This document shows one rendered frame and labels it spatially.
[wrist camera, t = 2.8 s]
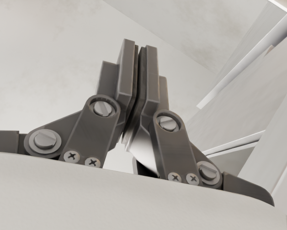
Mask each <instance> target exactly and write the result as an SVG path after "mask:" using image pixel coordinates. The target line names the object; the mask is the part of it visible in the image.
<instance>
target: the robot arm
mask: <svg viewBox="0 0 287 230"><path fill-rule="evenodd" d="M138 53H139V54H138ZM121 136H122V139H121V144H124V145H125V147H124V151H125V152H130V153H131V154H132V155H133V158H132V166H133V174H131V173H126V172H119V171H114V170H109V169H103V165H104V162H105V159H106V156H107V153H108V152H109V151H111V150H112V149H114V148H115V147H116V144H117V143H118V142H119V140H120V137H121ZM0 230H287V215H286V214H285V213H283V212H282V211H280V210H279V209H277V208H275V205H274V201H273V198H272V196H271V195H270V193H269V192H268V191H267V190H266V189H264V188H263V187H261V186H259V185H256V184H254V183H251V182H249V181H247V180H244V179H242V178H239V177H237V176H235V175H232V174H230V173H227V172H225V171H224V172H223V173H221V172H220V170H219V169H218V168H217V166H216V165H215V164H214V163H213V162H212V161H211V160H209V159H208V158H207V157H206V156H205V155H204V154H203V153H202V152H201V151H200V150H199V149H198V148H197V147H196V146H195V145H194V144H193V143H191V142H190V141H189V137H188V134H187V131H186V127H185V124H184V122H183V120H182V118H181V117H180V116H179V115H177V114H176V113H175V112H173V111H170V110H169V100H168V89H167V79H166V77H164V76H160V75H159V65H158V49H157V47H153V46H149V45H146V46H145V47H141V48H140V51H139V52H138V45H135V41H132V40H128V39H125V38H124V39H123V42H122V46H121V49H120V52H119V55H118V59H117V63H116V64H115V63H111V62H107V61H102V64H101V68H100V72H99V77H98V80H97V85H96V90H95V95H93V96H91V97H89V98H88V99H87V101H86V103H85V105H84V107H83V109H82V110H80V111H77V112H75V113H72V114H70V115H68V116H65V117H63V118H60V119H58V120H55V121H53V122H50V123H48V124H45V125H43V126H41V127H38V128H36V129H34V130H32V131H30V132H29V133H28V134H24V133H19V131H5V130H0Z"/></svg>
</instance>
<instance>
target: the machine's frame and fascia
mask: <svg viewBox="0 0 287 230"><path fill-rule="evenodd" d="M286 95H287V37H286V38H285V39H284V40H283V41H282V42H280V43H279V44H278V45H277V46H276V47H274V46H273V45H271V46H269V47H268V48H267V49H266V50H265V51H264V52H263V53H262V54H261V55H260V56H259V57H258V58H257V59H256V60H254V61H253V62H252V63H251V64H250V65H249V66H248V67H247V68H246V69H245V70H243V71H242V72H241V73H240V74H239V75H238V76H237V77H236V78H235V79H233V80H232V81H231V82H230V83H229V84H228V85H227V86H226V87H225V88H224V89H222V90H221V91H220V92H219V93H218V94H217V95H216V96H215V97H214V98H213V99H211V100H210V101H209V102H208V103H207V104H206V105H205V106H204V107H203V108H202V109H200V110H199V111H198V112H197V113H196V114H195V115H194V116H193V117H192V118H191V119H189V120H188V121H187V122H186V123H185V127H186V131H187V134H188V137H189V141H190V142H191V143H193V144H194V145H195V146H196V147H197V148H198V149H199V150H200V151H201V152H202V153H203V154H204V155H205V156H208V155H211V154H215V153H218V152H222V151H226V150H229V149H233V148H236V147H239V146H244V145H247V144H250V143H254V142H257V141H259V140H260V138H261V136H262V135H263V133H264V131H265V130H266V128H267V126H268V125H269V123H270V121H271V120H272V118H273V116H274V115H275V113H276V112H277V110H278V108H279V107H280V105H281V103H282V102H283V100H284V98H285V97H286Z"/></svg>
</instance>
